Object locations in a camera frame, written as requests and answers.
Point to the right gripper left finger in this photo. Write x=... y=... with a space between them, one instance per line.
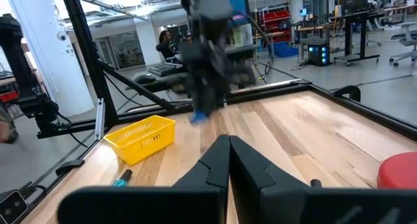
x=146 y=206

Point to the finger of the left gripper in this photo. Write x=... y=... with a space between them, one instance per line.
x=216 y=97
x=201 y=97

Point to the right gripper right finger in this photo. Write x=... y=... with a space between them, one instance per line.
x=325 y=207

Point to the blue nail polish bottle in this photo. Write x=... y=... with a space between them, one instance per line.
x=198 y=117

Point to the teal nail polish bottle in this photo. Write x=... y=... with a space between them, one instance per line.
x=119 y=183

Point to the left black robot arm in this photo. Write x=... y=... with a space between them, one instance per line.
x=208 y=4

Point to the white container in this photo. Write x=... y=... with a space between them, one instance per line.
x=244 y=35

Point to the person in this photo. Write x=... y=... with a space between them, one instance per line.
x=164 y=48

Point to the yellow plastic basket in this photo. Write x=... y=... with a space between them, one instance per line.
x=137 y=155

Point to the blue display screen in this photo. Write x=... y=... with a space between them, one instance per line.
x=236 y=1

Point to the blue storage bin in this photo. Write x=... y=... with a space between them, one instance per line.
x=285 y=50

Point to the red storage shelf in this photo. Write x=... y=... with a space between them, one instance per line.
x=277 y=17

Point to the red desk lamp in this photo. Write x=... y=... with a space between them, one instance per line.
x=400 y=172

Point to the black table clamp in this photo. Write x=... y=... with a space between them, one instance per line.
x=348 y=87
x=66 y=167

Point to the computer tower with blue lights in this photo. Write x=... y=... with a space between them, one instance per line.
x=318 y=54

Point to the black standing desk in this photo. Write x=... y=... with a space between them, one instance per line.
x=348 y=35

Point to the black computer monitor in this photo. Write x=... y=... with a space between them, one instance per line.
x=353 y=1

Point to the white building column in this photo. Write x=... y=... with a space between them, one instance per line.
x=49 y=54

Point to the person's hand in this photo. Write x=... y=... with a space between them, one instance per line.
x=4 y=133

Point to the grey office chair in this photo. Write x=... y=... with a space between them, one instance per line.
x=407 y=38

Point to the silver metal bracket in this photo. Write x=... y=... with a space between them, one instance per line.
x=100 y=120

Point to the black frame post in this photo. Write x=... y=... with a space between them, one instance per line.
x=83 y=38

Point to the black depth camera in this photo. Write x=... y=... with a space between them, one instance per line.
x=11 y=207

